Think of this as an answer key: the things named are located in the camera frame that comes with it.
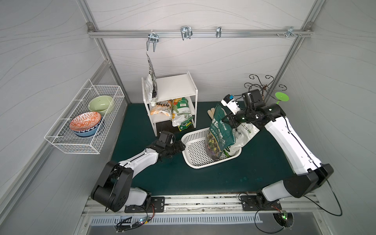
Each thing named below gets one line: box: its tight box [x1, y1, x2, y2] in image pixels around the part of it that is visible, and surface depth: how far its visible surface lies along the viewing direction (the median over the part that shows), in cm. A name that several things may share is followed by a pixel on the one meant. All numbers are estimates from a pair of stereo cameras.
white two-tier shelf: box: [141, 70, 199, 138], surface depth 86 cm
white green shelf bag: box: [171, 97, 193, 127], surface depth 90 cm
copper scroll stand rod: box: [243, 74, 288, 101], surface depth 90 cm
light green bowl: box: [88, 95, 114, 117], surface depth 73 cm
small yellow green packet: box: [178, 119, 193, 132], surface depth 103 cm
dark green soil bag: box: [205, 103, 235, 162], surface depth 76 cm
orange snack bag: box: [149, 99, 173, 117], surface depth 85 cm
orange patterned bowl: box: [69, 111, 102, 131], surface depth 64 cm
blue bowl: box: [72, 117, 103, 137], surface depth 58 cm
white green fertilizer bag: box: [223, 122, 260, 158], surface depth 83 cm
